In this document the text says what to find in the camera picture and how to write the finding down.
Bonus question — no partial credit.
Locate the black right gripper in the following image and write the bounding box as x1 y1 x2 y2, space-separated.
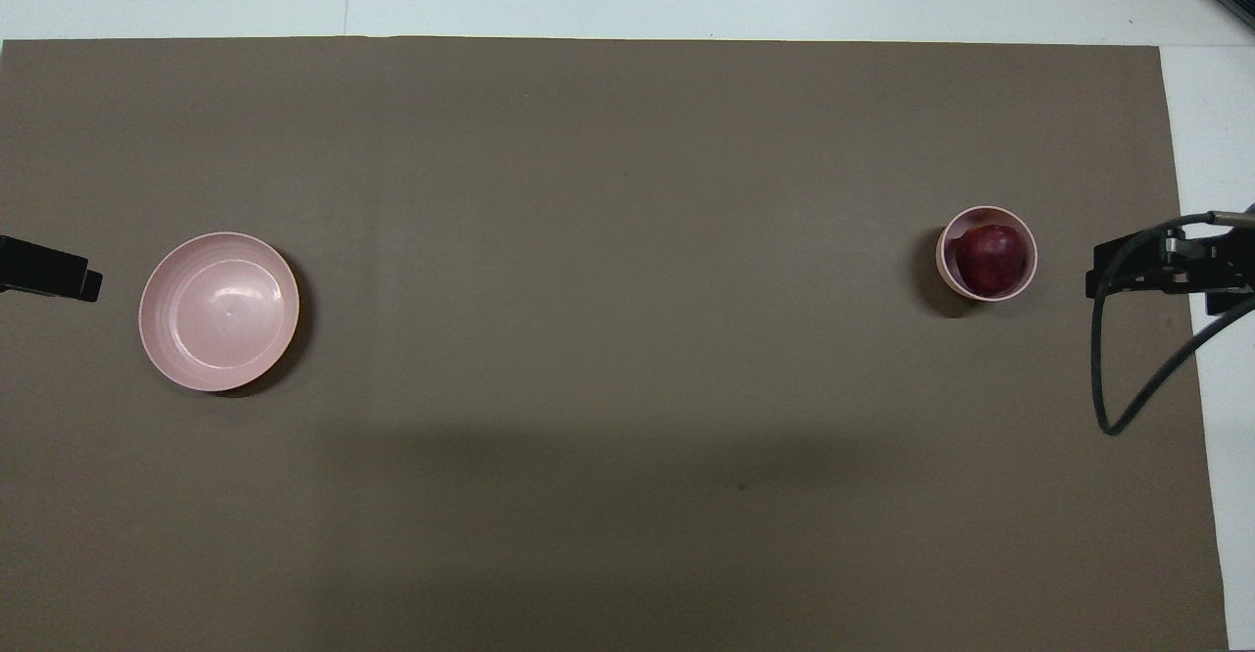
1085 226 1255 317

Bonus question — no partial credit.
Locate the dark red apple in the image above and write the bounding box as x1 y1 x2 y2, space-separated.
956 225 1028 298

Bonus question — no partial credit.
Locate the pink plate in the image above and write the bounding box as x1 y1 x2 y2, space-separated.
138 231 300 393

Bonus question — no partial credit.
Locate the pink bowl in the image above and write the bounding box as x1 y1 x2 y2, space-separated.
936 205 1038 303

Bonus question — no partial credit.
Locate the brown table mat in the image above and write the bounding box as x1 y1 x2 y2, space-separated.
0 36 1231 652

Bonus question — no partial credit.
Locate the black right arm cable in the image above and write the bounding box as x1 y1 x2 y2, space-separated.
1091 209 1255 435

